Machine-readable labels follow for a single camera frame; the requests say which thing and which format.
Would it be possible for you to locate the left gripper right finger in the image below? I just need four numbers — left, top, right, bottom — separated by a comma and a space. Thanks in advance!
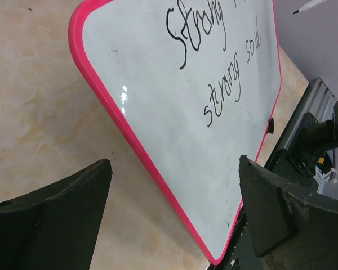
239, 155, 338, 269

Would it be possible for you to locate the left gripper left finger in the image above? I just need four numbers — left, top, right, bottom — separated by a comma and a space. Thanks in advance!
0, 159, 112, 269

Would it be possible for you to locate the whiteboard with pink frame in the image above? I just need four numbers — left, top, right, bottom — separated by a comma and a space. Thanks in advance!
68, 1, 282, 265

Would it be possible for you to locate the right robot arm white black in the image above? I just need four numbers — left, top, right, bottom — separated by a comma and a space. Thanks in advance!
296, 101, 338, 157

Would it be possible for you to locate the black whiteboard clip right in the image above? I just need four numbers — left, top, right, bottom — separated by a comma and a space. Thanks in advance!
267, 118, 275, 134

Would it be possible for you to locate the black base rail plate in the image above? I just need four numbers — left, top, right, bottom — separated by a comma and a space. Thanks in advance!
208, 112, 318, 269

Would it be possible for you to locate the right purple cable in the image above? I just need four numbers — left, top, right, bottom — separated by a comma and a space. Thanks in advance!
328, 148, 338, 183

